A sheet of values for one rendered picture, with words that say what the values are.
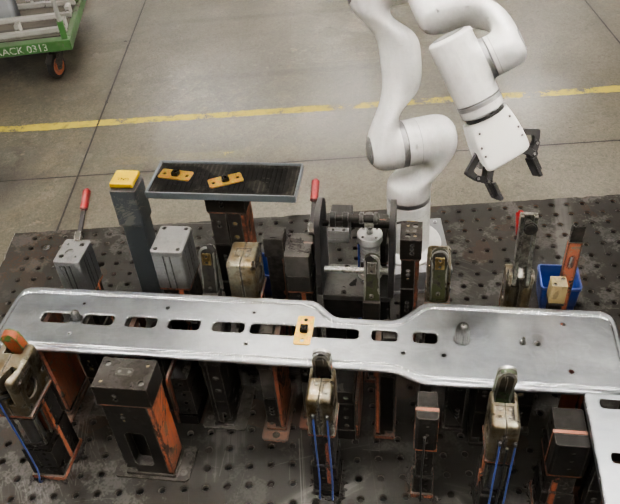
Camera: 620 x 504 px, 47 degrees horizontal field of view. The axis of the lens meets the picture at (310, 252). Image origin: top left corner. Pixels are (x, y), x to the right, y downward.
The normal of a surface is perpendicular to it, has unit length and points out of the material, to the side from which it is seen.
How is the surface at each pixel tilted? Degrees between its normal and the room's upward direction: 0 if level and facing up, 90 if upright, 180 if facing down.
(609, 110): 0
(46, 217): 0
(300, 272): 90
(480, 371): 0
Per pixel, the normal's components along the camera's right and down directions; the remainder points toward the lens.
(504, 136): 0.25, 0.22
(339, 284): -0.06, -0.75
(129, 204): -0.13, 0.66
